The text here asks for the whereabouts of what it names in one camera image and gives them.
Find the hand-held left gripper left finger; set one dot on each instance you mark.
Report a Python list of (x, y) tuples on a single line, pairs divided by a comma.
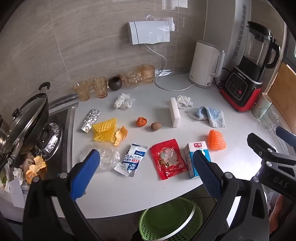
[(85, 171)]

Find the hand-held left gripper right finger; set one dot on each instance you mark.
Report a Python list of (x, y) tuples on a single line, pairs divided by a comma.
[(205, 171)]

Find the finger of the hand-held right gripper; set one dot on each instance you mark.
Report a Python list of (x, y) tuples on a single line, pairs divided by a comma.
[(285, 137), (261, 143)]

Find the blue and white milk carton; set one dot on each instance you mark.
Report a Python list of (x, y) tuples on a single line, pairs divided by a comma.
[(196, 160)]

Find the clear plastic wrap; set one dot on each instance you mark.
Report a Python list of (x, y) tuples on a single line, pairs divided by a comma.
[(106, 156)]

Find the orange foam fruit net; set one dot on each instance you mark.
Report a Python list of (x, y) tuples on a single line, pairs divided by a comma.
[(216, 140)]

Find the red snack packet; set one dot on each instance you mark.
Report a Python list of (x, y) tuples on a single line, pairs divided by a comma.
[(167, 160)]

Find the yellow foam fruit net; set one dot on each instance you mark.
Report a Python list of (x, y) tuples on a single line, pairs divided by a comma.
[(104, 128)]

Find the blue and white wipe packet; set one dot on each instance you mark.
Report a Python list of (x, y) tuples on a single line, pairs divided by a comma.
[(131, 160)]

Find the orange peel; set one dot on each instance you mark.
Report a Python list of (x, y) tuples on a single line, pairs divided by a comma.
[(120, 136)]

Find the silver blister pack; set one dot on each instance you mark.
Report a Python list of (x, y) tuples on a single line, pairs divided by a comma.
[(90, 120)]

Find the light blue towel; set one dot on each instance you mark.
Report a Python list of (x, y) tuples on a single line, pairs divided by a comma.
[(211, 115)]

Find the green plastic basket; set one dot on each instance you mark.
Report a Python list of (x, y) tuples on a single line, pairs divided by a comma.
[(170, 219)]

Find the white sponge block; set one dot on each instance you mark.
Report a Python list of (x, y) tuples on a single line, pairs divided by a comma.
[(174, 112)]

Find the brown walnut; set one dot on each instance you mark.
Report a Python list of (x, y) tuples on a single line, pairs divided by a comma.
[(155, 126)]

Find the white tissue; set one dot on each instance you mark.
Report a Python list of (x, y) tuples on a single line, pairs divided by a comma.
[(123, 101), (184, 101)]

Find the small orange fruit piece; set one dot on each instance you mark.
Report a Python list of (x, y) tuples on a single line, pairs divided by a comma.
[(141, 121)]

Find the person's right hand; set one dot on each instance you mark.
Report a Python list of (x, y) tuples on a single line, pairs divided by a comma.
[(278, 208)]

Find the steel gas stove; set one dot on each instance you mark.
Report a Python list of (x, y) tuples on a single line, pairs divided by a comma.
[(68, 129)]

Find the wooden cutting board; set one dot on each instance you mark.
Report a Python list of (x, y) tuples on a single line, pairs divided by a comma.
[(283, 90)]

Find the foil burner liner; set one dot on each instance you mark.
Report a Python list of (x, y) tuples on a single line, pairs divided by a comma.
[(52, 136)]

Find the orange peel scraps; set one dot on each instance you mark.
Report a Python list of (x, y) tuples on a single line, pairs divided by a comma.
[(34, 168)]

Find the white tissue wad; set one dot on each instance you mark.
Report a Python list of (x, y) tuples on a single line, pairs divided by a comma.
[(17, 173)]

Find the white paper box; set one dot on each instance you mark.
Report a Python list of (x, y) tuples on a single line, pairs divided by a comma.
[(16, 194)]

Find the black and red blender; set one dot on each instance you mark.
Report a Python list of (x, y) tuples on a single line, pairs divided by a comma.
[(249, 69)]

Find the black wok with lid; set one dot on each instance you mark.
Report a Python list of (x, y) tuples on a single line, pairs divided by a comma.
[(25, 118)]

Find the amber glass cup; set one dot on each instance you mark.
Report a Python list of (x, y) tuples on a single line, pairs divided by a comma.
[(100, 87), (81, 90)]

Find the dark brown tea cup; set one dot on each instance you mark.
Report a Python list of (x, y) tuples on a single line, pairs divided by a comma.
[(115, 83)]

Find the steel pot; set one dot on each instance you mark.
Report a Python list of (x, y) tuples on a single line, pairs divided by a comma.
[(2, 129)]

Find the white electric kettle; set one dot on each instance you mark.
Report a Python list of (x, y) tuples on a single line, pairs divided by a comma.
[(203, 64)]

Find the clear glass teapot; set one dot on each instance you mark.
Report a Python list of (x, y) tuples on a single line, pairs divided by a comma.
[(131, 79)]

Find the amber ribbed glass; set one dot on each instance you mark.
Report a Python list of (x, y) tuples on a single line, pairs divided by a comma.
[(147, 73)]

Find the white wall socket box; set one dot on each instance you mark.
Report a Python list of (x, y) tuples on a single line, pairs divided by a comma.
[(149, 32)]

